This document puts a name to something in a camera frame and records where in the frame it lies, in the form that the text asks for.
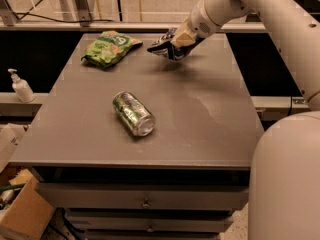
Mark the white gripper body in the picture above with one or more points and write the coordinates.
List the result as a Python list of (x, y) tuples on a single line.
[(198, 24)]

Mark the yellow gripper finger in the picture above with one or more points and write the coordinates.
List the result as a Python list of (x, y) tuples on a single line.
[(183, 36)]

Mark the blue chip bag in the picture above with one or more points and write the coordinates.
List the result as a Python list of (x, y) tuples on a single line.
[(164, 48)]

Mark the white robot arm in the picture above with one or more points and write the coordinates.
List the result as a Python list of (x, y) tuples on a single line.
[(284, 191)]

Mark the green rice chip bag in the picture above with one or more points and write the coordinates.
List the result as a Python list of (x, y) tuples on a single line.
[(109, 48)]

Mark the green soda can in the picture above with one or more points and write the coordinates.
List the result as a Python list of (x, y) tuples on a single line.
[(136, 117)]

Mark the grey drawer cabinet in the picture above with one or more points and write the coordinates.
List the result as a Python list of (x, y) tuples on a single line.
[(150, 149)]

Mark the white pump bottle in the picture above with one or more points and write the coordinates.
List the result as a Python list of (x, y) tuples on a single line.
[(21, 87)]

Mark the grey metal railing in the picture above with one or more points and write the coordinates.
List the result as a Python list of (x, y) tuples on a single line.
[(94, 15)]

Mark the top grey drawer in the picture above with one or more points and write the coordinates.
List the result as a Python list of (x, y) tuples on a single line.
[(147, 197)]

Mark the grey drawer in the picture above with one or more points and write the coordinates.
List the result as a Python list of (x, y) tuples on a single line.
[(147, 197), (150, 221)]

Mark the middle grey drawer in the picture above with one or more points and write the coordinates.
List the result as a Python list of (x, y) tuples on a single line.
[(150, 221)]

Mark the cardboard box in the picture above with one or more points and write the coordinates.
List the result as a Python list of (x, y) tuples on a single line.
[(27, 216)]

